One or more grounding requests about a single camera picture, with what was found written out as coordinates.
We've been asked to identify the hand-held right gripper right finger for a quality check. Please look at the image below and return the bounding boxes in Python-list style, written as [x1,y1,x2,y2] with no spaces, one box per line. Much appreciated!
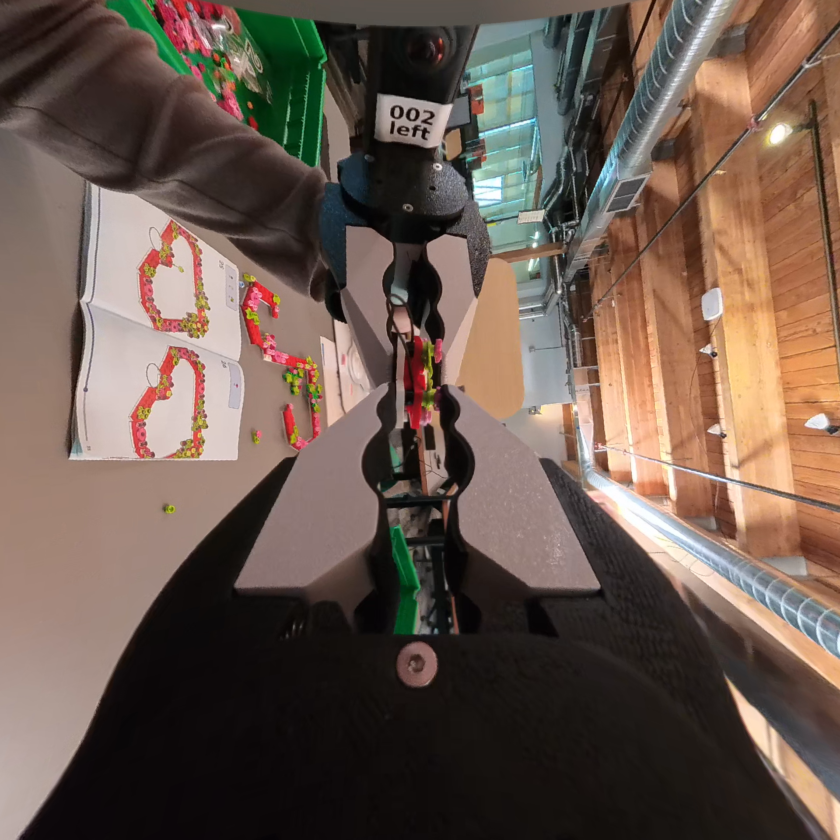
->
[437,385,602,634]

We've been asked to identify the long silver duct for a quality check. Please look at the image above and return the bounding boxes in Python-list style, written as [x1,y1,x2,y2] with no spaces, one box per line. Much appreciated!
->
[576,420,840,657]

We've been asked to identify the silver duct with vent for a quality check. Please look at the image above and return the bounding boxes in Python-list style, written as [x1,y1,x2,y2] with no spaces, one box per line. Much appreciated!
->
[564,0,739,277]

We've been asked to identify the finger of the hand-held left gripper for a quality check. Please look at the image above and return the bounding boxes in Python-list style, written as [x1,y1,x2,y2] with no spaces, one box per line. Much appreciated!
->
[341,225,411,389]
[420,235,476,389]

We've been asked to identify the printed paper sheet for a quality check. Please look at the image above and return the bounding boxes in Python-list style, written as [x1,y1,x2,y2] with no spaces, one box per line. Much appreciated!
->
[319,335,368,427]

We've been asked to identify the green plastic bin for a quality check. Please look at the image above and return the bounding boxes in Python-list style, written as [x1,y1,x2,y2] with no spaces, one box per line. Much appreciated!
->
[390,525,421,636]

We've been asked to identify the open lego instruction booklet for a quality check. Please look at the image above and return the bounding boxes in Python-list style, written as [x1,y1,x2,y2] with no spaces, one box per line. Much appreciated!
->
[69,184,245,462]

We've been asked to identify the pile of loose lego pieces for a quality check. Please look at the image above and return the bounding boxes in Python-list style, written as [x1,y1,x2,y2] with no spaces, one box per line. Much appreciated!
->
[147,0,277,129]

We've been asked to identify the long red lego segment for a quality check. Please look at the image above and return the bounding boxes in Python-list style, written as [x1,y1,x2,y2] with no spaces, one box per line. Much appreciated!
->
[261,333,324,411]

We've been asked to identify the lit ceiling lamp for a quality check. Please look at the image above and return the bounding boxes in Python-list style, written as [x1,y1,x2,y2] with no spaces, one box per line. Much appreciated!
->
[764,98,824,148]

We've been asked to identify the person's left forearm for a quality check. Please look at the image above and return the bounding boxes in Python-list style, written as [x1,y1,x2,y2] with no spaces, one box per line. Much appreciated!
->
[0,0,332,303]

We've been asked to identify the green bin holding lego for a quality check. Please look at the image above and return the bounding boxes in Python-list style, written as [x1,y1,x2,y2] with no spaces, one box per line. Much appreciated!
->
[105,0,328,166]

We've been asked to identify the l-shaped red lego segment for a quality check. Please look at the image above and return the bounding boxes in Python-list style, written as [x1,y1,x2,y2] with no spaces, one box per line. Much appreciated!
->
[281,402,324,452]

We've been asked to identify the clear plastic bag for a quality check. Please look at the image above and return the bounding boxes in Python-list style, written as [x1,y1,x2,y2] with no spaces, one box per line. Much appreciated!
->
[197,12,265,89]

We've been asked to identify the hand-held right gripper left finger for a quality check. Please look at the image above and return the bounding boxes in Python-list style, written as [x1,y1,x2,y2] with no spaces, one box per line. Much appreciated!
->
[234,382,404,634]

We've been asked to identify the c-shaped red lego segment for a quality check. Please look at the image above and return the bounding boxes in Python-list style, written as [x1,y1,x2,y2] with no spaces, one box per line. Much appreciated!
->
[239,274,283,363]

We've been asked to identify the short red lego segment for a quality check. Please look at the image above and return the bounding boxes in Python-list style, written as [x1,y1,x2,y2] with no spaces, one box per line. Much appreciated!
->
[402,333,442,429]

